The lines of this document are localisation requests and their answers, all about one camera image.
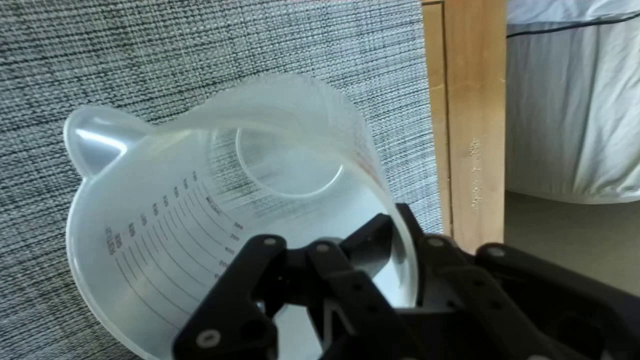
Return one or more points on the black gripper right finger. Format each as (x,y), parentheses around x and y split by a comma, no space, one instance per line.
(532,300)

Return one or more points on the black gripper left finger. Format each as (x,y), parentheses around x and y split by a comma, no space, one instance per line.
(301,300)

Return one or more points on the clear plastic measuring cup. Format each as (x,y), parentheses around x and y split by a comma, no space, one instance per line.
(166,232)

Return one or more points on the blue grey woven mat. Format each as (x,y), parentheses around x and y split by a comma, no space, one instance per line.
(133,52)

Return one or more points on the white blue bedding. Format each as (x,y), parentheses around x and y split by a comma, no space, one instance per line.
(572,101)

